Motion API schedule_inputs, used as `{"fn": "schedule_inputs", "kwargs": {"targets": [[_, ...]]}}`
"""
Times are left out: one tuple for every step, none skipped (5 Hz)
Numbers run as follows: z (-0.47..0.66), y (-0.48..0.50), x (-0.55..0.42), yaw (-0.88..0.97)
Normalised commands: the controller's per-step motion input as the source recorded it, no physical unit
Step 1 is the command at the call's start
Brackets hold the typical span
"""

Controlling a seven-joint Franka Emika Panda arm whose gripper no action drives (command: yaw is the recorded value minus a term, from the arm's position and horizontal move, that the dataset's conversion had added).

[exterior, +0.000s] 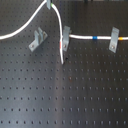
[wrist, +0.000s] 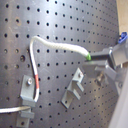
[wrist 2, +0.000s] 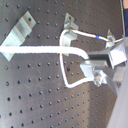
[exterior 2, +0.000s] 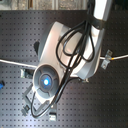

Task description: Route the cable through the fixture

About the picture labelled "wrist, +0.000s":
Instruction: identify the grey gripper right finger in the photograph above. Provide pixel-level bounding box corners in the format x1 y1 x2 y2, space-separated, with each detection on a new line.
91 43 128 69

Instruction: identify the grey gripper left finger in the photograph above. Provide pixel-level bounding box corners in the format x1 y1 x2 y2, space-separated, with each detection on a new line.
81 62 128 98

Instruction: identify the white braided cable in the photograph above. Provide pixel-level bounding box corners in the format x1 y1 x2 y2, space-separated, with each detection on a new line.
0 35 93 115

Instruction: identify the black perforated pegboard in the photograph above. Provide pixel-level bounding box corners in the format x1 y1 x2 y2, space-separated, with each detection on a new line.
0 0 119 128

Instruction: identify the grey middle cable clip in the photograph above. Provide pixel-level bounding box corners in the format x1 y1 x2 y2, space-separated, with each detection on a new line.
61 69 84 108

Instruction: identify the grey cable clip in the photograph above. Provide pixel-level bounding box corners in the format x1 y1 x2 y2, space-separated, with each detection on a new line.
61 69 84 108
16 109 34 128
20 75 39 107

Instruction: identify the grey left cable clip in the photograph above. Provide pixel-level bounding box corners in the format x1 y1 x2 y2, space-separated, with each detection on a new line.
20 75 39 107

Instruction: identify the grey bottom cable clip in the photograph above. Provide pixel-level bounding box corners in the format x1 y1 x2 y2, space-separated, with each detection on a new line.
16 109 34 128

